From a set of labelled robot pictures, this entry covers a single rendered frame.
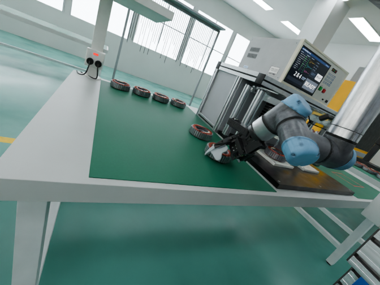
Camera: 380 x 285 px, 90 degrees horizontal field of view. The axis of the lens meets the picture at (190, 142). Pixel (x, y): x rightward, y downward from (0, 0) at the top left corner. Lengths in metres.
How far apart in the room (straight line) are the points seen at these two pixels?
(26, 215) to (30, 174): 0.12
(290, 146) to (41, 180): 0.53
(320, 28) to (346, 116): 4.77
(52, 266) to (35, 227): 0.65
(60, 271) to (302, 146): 1.11
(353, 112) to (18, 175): 0.73
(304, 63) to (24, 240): 1.21
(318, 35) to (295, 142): 4.87
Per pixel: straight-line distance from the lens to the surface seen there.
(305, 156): 0.52
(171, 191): 0.48
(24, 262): 0.67
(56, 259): 1.23
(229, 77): 1.16
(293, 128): 0.54
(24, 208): 0.54
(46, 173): 0.45
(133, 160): 0.53
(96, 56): 1.23
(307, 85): 1.20
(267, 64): 1.17
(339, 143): 0.62
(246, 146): 0.65
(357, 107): 0.63
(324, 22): 5.39
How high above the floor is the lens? 1.03
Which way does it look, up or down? 21 degrees down
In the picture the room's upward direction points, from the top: 23 degrees clockwise
